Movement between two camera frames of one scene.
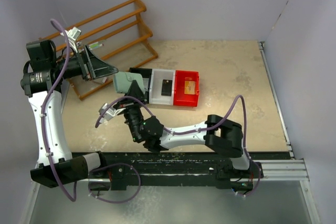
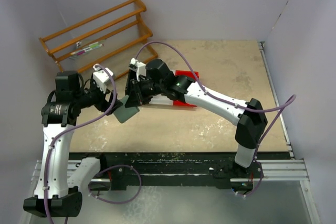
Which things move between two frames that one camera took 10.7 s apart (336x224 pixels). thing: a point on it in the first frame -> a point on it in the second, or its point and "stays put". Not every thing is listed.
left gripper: (87, 62) -> (99, 101)
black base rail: (119, 169) stays put
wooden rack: (118, 33) stays put
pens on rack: (94, 45) stays put
